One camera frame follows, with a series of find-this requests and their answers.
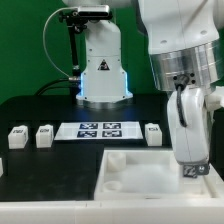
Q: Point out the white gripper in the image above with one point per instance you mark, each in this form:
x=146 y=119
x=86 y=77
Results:
x=190 y=144

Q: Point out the white square tabletop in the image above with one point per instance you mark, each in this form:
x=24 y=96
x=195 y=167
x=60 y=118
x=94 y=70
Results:
x=151 y=174

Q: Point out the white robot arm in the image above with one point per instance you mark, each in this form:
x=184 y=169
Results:
x=185 y=55

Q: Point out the white marker sheet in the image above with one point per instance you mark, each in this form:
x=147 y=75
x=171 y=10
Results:
x=99 y=131

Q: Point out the white part left edge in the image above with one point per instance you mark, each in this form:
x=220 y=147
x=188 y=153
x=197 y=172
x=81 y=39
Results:
x=1 y=167

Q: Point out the white obstacle wall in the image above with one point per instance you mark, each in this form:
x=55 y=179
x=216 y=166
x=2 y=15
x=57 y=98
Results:
x=138 y=211

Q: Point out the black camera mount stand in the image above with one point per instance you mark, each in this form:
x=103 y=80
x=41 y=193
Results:
x=76 y=21

